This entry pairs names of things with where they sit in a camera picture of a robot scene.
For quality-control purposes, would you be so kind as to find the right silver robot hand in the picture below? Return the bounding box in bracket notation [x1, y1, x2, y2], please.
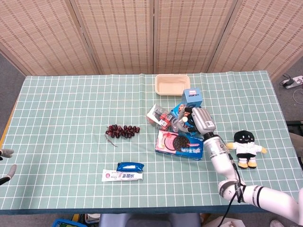
[178, 106, 217, 138]

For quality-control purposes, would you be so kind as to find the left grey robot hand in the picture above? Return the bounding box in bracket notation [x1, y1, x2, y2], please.
[0, 148, 18, 186]

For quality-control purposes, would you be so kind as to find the translucent white tube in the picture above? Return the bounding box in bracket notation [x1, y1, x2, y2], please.
[177, 115, 188, 129]

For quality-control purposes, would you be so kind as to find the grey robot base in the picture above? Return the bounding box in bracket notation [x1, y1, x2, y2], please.
[98, 212, 202, 227]

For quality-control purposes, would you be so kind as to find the light blue speaker box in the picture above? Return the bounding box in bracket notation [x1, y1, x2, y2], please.
[181, 87, 203, 110]

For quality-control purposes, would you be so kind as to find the flat blue biscuit box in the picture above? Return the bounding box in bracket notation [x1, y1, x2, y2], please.
[170, 103, 205, 140]

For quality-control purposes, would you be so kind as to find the pink blue cookie box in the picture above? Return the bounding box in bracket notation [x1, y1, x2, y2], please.
[154, 129, 205, 161]

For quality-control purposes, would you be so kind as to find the beige food container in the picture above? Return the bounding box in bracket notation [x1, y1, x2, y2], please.
[154, 74, 191, 96]

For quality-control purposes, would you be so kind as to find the white toothpaste tube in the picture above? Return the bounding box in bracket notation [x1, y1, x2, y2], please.
[101, 168, 144, 183]

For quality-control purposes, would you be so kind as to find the clear plastic bag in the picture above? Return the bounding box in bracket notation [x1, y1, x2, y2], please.
[146, 104, 167, 126]

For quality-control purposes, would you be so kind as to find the black white plush doll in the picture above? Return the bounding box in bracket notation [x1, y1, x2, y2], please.
[225, 130, 268, 170]

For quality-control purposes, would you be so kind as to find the green checked tablecloth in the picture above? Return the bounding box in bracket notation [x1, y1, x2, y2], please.
[0, 70, 303, 216]

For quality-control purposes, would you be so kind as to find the dark red grape bunch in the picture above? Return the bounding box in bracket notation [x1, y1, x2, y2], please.
[105, 124, 141, 148]

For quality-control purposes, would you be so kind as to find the blue snack packet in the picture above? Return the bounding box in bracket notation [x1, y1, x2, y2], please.
[116, 162, 145, 173]

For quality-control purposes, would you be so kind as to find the blue plastic crate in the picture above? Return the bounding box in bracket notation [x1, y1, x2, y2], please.
[51, 218, 75, 227]

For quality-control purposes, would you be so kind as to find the black equipment block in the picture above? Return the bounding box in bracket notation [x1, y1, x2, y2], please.
[286, 120, 303, 133]

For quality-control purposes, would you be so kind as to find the white power strip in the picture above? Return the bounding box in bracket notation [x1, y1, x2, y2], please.
[280, 75, 303, 90]

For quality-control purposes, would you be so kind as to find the beige cardboard sheet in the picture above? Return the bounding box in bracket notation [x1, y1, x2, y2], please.
[206, 215, 239, 227]

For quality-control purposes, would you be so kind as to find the woven bamboo folding screen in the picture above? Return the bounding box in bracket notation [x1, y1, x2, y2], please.
[0, 0, 303, 80]

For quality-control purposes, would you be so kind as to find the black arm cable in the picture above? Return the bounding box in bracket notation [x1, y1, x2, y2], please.
[218, 151, 247, 227]

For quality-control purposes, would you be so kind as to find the thin white floor cable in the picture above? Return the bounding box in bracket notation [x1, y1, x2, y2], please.
[292, 87, 303, 105]

